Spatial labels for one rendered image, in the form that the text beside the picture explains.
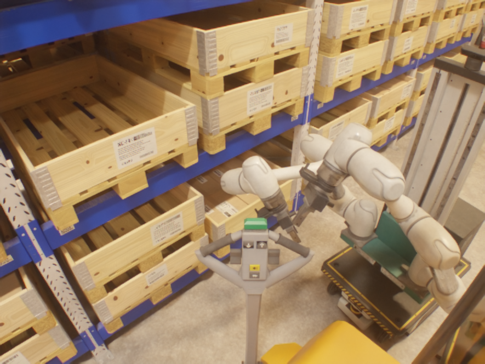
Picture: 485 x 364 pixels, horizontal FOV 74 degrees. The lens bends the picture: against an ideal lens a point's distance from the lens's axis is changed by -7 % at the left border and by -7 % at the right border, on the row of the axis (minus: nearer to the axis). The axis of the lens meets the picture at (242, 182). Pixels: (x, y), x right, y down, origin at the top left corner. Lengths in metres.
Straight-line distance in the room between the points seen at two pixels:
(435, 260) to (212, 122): 1.23
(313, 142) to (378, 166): 0.84
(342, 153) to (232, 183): 0.51
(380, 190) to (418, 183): 1.18
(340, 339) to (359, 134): 0.88
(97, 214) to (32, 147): 0.55
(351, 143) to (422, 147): 0.96
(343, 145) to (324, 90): 1.51
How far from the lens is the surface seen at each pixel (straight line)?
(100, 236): 2.21
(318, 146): 1.78
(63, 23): 1.44
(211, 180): 2.90
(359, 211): 2.20
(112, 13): 1.50
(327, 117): 3.34
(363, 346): 1.60
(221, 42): 1.74
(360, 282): 2.51
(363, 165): 1.02
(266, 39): 1.96
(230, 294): 2.72
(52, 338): 2.17
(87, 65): 2.73
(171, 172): 1.90
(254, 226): 1.20
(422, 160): 2.09
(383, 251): 2.35
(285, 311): 2.66
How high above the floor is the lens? 2.27
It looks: 38 degrees down
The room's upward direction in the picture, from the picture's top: straight up
